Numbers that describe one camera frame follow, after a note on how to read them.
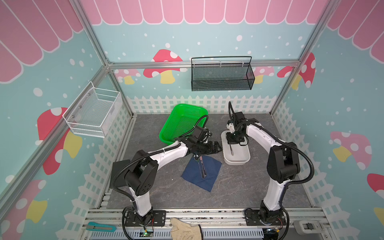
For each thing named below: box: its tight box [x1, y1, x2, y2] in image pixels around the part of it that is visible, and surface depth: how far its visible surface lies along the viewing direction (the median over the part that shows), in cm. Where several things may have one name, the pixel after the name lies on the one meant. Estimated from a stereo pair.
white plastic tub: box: [221, 130, 251, 166], surface depth 93 cm
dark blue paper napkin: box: [181, 154, 222, 192], surface depth 91 cm
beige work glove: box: [170, 217, 203, 240], surface depth 72 cm
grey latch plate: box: [293, 220, 325, 235], surface depth 71 cm
